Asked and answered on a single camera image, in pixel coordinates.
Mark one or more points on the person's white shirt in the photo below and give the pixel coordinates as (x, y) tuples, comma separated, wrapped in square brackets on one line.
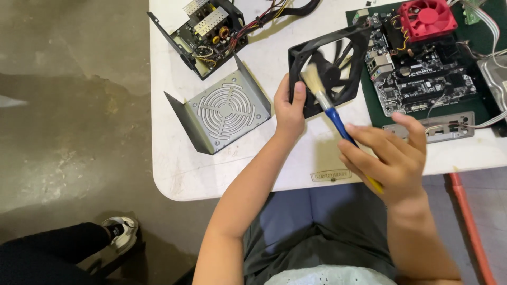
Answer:
[(328, 276)]

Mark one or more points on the black computer case fan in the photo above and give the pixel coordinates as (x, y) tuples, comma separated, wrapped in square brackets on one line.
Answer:
[(330, 69)]

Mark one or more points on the person's grey shorts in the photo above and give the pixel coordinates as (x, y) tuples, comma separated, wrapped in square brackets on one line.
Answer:
[(313, 229)]

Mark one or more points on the person's right hand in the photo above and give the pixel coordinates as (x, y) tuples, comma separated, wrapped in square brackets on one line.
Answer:
[(392, 162)]

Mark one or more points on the grey metal power supply cover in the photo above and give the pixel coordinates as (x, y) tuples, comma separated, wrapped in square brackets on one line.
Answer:
[(224, 111)]

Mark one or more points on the dark green mat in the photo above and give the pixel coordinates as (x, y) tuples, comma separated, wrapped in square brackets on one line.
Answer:
[(485, 37)]

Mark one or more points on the orange pole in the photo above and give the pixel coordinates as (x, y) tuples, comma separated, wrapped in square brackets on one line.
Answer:
[(471, 229)]

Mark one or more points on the silver port shield plate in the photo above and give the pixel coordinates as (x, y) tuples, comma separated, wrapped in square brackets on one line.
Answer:
[(443, 128)]

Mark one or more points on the silver hard drive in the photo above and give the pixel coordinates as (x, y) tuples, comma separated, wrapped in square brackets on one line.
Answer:
[(495, 77)]

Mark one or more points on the red cooler fan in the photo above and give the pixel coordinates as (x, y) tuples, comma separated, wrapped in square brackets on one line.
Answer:
[(427, 18)]

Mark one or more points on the person's left hand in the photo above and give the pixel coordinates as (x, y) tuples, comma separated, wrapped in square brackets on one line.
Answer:
[(288, 114)]

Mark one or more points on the open power supply unit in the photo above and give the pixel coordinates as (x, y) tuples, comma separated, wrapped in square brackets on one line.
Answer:
[(208, 35)]

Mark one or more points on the white and black sneaker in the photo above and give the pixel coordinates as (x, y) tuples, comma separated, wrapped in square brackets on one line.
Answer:
[(123, 231)]

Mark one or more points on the black computer motherboard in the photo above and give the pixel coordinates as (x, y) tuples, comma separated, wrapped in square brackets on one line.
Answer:
[(420, 75)]

